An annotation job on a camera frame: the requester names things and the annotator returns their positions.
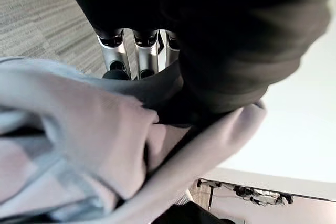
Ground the light grey lilac sweatshirt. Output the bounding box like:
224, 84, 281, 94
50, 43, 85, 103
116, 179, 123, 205
0, 56, 268, 224

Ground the black cable bundle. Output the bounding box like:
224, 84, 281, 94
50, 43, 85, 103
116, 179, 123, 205
196, 178, 294, 207

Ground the white bed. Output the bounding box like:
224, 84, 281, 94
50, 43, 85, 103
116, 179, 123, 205
195, 0, 336, 202

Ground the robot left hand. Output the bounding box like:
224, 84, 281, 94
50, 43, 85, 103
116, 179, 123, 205
57, 0, 336, 115

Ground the pink grey plaid cloth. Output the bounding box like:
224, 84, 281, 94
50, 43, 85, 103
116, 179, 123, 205
0, 110, 119, 224

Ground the black cloth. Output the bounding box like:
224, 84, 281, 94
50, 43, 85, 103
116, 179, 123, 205
162, 199, 246, 224

